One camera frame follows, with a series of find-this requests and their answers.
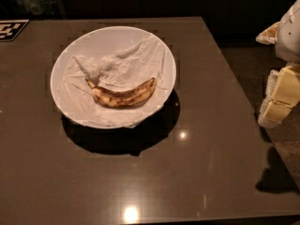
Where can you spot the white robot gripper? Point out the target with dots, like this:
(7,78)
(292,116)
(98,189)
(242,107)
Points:
(289,37)

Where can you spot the brown-spotted ripe banana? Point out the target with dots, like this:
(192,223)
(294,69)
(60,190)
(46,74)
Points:
(116,99)

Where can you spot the white bowl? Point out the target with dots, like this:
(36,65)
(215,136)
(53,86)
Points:
(97,44)

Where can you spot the white paper napkin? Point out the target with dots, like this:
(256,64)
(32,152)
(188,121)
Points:
(119,71)

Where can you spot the black white fiducial marker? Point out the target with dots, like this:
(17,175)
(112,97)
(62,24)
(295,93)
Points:
(10,29)

